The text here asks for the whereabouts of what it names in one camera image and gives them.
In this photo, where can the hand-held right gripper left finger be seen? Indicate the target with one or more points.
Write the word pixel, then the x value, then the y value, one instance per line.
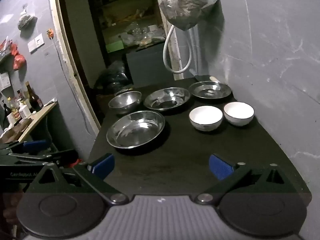
pixel 103 166

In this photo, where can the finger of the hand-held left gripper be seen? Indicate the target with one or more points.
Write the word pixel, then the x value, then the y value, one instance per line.
pixel 36 145
pixel 30 158

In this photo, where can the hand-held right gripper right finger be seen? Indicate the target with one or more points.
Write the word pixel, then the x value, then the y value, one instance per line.
pixel 220 167

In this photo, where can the large steel basin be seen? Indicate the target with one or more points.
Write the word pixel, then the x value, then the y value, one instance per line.
pixel 135 131

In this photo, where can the white ceramic bowl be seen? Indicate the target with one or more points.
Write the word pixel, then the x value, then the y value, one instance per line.
pixel 205 117
pixel 238 112

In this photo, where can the stainless steel bowl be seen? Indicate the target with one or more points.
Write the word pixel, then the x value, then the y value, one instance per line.
pixel 125 101

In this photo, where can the stainless steel plate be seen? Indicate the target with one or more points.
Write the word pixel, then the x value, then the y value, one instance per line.
pixel 165 100
pixel 210 91

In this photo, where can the brown cutting board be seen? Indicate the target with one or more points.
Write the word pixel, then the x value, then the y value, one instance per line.
pixel 18 130

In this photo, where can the wooden counter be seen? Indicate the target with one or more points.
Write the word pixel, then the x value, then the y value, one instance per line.
pixel 37 120

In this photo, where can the white pump bottle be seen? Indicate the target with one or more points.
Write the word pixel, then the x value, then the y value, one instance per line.
pixel 25 111

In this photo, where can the yellow label bottle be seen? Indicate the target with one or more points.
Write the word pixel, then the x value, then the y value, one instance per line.
pixel 15 115

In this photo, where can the dark sauce bottle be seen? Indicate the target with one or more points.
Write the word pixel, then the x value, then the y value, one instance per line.
pixel 35 100

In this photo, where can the white paper notice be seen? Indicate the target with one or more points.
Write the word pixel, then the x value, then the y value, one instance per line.
pixel 5 80

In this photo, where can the red plastic bag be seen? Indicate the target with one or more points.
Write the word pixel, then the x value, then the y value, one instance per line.
pixel 14 50
pixel 20 62

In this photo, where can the white cylindrical stick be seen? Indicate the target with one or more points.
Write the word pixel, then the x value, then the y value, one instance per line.
pixel 214 78

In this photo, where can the black plastic bag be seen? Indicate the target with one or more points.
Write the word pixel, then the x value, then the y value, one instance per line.
pixel 112 75

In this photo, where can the dark kitchen cleaver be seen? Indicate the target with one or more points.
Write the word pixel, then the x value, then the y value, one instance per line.
pixel 200 77

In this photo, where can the dark grey box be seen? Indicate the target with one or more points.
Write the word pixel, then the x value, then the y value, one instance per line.
pixel 150 65

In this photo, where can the green box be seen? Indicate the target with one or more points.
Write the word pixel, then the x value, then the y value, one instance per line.
pixel 115 47

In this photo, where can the grey hanging bag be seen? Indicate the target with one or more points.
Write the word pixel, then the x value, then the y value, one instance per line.
pixel 26 21

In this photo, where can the pile of clear glassware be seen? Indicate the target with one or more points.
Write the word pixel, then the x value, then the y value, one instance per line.
pixel 140 33

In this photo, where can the dark wooden shelf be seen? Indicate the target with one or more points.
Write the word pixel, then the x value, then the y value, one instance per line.
pixel 97 12

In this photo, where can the hanging clear plastic bag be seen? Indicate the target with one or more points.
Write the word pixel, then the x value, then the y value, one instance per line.
pixel 187 5

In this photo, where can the cream door frame post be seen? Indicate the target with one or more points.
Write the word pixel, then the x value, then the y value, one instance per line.
pixel 172 55
pixel 65 55

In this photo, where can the white wall switch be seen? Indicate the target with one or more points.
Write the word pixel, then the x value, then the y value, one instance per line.
pixel 36 42

